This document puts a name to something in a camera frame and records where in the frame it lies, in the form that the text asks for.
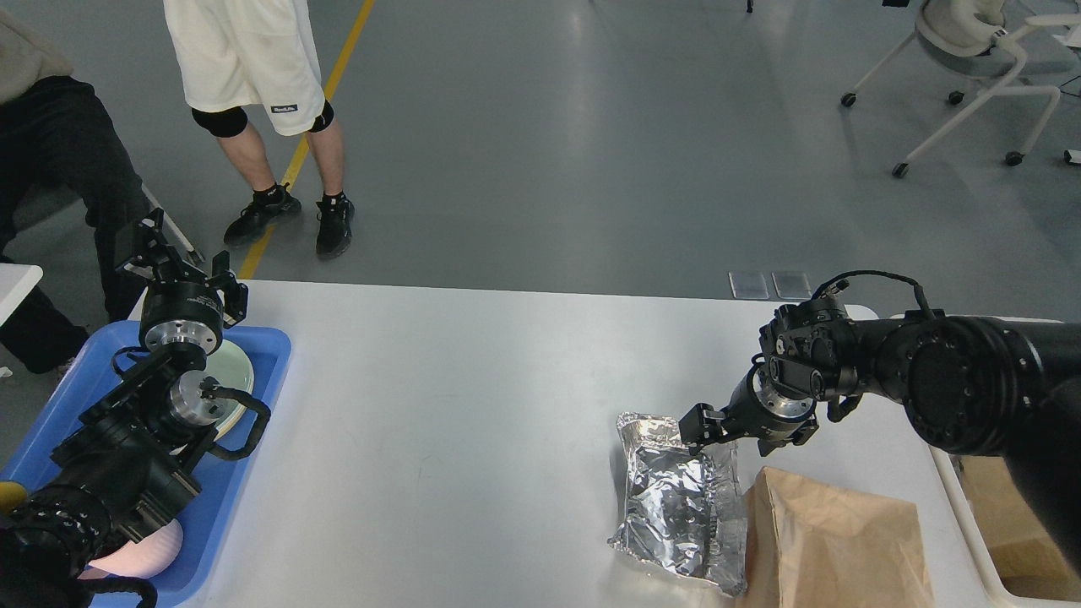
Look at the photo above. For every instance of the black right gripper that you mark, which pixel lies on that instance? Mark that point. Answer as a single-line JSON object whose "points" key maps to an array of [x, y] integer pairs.
{"points": [[758, 410]]}

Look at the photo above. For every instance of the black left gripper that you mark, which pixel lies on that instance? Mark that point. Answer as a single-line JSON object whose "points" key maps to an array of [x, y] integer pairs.
{"points": [[178, 307]]}

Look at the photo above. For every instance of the silver foil bag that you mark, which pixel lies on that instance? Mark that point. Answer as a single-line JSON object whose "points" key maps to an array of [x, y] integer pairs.
{"points": [[681, 513]]}

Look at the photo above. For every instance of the green ceramic plate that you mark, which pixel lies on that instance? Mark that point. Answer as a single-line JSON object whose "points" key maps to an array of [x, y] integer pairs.
{"points": [[231, 367]]}

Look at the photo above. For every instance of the brown paper bag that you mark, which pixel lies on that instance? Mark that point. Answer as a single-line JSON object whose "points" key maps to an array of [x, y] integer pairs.
{"points": [[812, 544], [1026, 560]]}

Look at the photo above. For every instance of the pink ceramic mug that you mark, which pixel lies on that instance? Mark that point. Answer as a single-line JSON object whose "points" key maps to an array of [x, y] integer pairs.
{"points": [[143, 559]]}

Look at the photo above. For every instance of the dark green ceramic mug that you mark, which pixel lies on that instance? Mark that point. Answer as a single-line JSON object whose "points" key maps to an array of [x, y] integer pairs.
{"points": [[12, 494]]}

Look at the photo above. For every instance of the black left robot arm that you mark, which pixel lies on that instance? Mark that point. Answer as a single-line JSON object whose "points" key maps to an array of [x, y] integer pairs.
{"points": [[128, 470]]}

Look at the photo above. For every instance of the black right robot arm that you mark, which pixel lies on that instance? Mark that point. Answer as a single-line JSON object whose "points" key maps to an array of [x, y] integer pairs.
{"points": [[813, 349]]}

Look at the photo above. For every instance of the white chair near person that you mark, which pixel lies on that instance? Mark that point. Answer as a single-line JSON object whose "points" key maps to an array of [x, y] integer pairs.
{"points": [[175, 235]]}

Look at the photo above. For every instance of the left floor socket plate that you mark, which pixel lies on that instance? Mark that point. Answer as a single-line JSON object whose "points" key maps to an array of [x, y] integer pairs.
{"points": [[749, 286]]}

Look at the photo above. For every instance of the floor socket plate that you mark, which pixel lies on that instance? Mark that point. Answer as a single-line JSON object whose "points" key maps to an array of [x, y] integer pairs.
{"points": [[749, 286], [792, 286]]}

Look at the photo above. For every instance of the right floor socket plate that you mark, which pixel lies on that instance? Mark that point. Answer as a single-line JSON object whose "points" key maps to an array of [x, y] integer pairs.
{"points": [[792, 286]]}

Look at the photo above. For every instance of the person in cream sweater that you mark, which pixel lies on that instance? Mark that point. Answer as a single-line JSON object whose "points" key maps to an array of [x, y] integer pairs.
{"points": [[55, 131]]}

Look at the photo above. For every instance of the blue plastic tray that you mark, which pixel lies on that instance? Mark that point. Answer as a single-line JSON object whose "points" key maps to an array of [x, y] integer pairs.
{"points": [[205, 520]]}

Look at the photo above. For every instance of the person in white shorts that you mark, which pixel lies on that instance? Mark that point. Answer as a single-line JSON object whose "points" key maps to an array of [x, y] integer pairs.
{"points": [[235, 54]]}

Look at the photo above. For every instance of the white plastic bin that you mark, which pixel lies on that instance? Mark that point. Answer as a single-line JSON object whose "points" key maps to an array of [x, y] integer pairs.
{"points": [[971, 523]]}

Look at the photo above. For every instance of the brown paper bag in bin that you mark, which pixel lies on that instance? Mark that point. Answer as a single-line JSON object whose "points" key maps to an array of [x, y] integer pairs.
{"points": [[1026, 560]]}

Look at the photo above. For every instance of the white office chair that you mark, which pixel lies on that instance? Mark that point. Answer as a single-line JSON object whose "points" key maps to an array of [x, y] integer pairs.
{"points": [[974, 40]]}

